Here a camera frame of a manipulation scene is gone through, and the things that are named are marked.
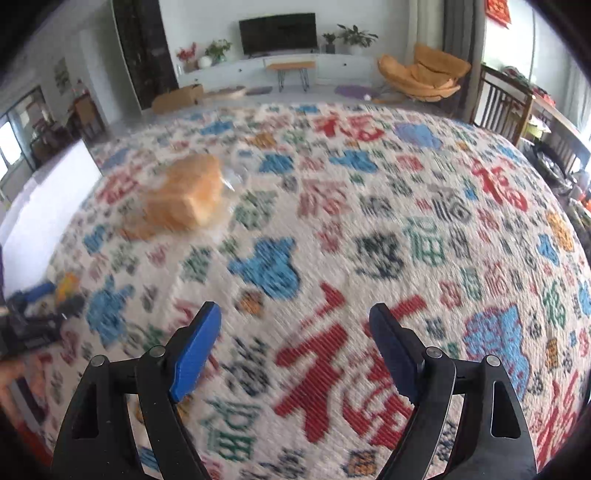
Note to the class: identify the small dark potted plant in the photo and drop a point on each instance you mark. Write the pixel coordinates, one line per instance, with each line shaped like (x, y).
(329, 38)

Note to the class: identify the small wooden bench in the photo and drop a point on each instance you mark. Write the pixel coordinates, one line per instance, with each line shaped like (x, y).
(302, 68)

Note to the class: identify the red wall hanging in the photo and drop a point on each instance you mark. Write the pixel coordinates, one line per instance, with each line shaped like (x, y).
(498, 11)

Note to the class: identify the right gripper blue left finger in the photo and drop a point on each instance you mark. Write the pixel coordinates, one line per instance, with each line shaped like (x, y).
(189, 348)

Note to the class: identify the person's hand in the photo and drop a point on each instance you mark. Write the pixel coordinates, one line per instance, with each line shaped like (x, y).
(10, 370)

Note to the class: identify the patterned woven table cloth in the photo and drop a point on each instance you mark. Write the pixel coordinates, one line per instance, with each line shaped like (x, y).
(344, 207)

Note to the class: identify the green potted plant right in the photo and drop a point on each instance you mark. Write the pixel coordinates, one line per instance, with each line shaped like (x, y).
(356, 40)

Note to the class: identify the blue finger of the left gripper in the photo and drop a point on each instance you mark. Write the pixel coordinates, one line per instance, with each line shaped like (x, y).
(70, 307)
(35, 293)

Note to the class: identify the bagged bread slice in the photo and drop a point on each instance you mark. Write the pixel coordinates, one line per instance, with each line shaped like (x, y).
(196, 193)

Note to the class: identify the dark tall display cabinet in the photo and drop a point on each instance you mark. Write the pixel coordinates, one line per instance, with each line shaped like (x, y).
(145, 50)

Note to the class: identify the brown cardboard box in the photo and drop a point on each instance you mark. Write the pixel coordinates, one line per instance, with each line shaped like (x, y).
(178, 99)

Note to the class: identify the orange lounge chair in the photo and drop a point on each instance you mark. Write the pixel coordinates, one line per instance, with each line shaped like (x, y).
(433, 76)

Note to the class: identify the black flat television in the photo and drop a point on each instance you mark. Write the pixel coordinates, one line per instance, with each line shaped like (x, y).
(278, 33)

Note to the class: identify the dark wooden chair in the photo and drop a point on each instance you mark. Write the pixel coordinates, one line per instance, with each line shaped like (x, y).
(503, 106)

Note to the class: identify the orange yellow small snack packet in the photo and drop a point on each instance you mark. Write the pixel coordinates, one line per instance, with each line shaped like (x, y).
(66, 287)

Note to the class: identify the white cardboard box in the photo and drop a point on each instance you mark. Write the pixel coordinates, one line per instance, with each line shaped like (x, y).
(37, 219)

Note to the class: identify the green plant white vase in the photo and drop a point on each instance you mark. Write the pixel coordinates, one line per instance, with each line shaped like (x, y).
(215, 53)

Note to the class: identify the white tv cabinet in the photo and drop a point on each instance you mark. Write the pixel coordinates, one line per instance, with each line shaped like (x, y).
(331, 69)

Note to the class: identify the red flower vase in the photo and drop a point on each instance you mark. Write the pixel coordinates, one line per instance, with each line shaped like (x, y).
(188, 57)

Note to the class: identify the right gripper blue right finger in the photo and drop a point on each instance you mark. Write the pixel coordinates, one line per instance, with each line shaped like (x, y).
(401, 350)

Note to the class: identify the purple round floor mat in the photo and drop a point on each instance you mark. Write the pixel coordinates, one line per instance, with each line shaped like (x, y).
(356, 92)

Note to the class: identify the wooden dining table set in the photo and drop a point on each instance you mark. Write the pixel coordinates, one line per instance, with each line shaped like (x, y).
(84, 118)

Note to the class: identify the grey curtain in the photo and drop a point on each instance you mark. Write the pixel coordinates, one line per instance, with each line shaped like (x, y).
(464, 31)

